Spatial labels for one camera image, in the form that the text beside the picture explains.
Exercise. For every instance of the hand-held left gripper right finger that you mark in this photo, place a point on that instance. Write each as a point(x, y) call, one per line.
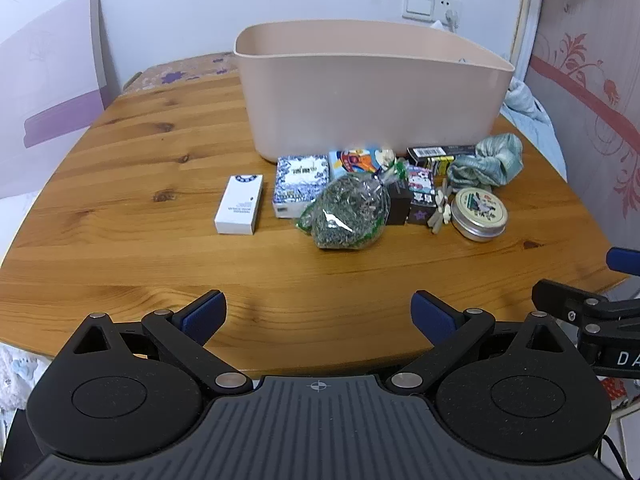
point(430, 317)

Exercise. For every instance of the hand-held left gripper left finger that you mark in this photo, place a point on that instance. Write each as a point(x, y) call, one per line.
point(202, 317)

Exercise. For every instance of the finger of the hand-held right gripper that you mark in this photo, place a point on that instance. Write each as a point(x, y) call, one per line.
point(622, 261)
point(560, 297)

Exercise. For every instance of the white flower hair clip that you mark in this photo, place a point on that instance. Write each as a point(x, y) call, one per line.
point(440, 210)

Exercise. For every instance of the round metal tin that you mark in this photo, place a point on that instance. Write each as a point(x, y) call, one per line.
point(479, 212)

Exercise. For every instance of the small black box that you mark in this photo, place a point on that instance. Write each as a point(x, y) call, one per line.
point(399, 205)

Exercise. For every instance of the small white box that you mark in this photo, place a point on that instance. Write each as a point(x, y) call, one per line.
point(239, 205)

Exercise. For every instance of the cartoon cat printed box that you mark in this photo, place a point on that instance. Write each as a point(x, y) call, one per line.
point(421, 195)

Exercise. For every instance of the clear bag of dried herbs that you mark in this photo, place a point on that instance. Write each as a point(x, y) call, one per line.
point(345, 212)

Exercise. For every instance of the green fabric scrunchie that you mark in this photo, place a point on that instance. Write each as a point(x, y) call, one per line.
point(487, 162)

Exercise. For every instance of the blue white patterned box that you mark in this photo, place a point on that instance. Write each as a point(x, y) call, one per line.
point(300, 185)

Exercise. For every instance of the long black barcode box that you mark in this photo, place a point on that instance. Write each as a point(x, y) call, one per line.
point(440, 152)

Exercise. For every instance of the colourful cartoon box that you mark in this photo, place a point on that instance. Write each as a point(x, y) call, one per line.
point(357, 160)

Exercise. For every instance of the beige plastic storage bin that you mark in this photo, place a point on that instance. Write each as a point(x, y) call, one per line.
point(375, 100)

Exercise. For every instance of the light blue blanket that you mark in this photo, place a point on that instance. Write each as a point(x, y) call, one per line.
point(530, 110)

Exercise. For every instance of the floral printed wardrobe door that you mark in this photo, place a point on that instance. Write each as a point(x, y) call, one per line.
point(585, 85)

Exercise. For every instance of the white printed cloth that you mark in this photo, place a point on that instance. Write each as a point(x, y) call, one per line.
point(20, 380)

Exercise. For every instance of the purple floral mattress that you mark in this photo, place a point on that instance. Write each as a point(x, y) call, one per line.
point(180, 70)

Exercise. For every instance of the white purple board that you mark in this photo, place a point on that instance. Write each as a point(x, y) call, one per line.
point(50, 85)

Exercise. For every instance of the white wall socket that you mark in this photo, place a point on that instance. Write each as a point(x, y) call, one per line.
point(450, 7)

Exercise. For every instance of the white wall switch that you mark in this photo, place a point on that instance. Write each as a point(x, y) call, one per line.
point(420, 5)

